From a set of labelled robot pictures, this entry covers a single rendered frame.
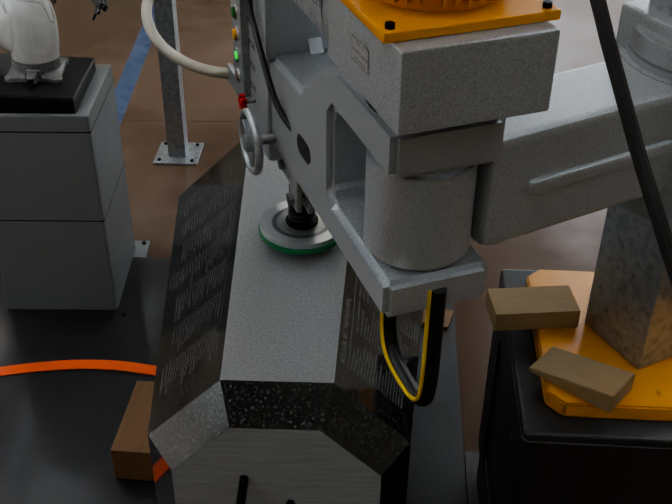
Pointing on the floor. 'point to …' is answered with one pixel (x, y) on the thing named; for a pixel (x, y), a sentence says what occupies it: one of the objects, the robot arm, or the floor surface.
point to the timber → (134, 437)
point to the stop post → (173, 94)
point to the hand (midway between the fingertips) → (75, 7)
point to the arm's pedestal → (66, 205)
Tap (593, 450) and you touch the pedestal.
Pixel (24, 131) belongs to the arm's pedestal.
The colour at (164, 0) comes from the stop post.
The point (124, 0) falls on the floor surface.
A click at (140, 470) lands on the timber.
